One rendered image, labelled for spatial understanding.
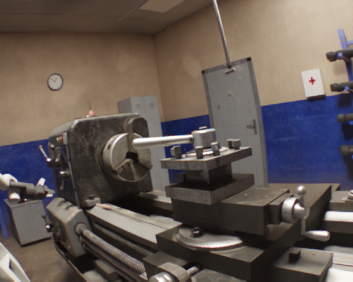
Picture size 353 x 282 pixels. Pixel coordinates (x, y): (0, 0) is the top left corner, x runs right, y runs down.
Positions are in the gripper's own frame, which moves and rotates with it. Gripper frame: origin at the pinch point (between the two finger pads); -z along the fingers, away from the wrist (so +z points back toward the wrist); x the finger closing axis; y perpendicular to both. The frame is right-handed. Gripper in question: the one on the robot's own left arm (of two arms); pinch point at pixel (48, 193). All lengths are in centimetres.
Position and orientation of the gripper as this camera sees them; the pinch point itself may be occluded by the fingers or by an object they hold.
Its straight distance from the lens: 152.9
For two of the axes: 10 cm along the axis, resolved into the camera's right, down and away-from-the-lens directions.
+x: 7.3, -5.3, -4.4
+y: -3.4, -8.3, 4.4
